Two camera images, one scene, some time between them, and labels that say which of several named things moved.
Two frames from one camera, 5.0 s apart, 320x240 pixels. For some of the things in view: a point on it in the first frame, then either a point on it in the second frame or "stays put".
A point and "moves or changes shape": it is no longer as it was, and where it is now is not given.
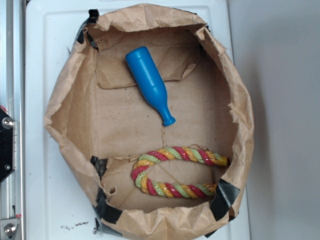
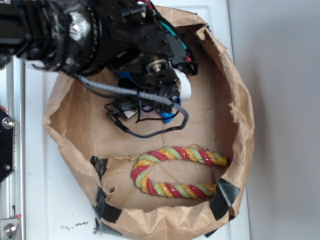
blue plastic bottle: [149, 82] moves or changes shape
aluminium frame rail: [12, 98] stays put
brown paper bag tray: [155, 116] stays put
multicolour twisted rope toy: [177, 191] stays put
